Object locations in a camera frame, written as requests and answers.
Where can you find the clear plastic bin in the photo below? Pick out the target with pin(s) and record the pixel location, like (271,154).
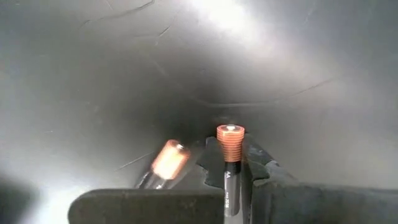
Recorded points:
(93,62)

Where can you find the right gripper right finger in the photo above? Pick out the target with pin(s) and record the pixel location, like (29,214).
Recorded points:
(311,205)

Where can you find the black copper-top AA battery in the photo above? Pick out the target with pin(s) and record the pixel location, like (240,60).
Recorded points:
(230,146)
(169,161)

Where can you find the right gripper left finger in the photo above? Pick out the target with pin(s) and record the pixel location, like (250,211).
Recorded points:
(149,207)

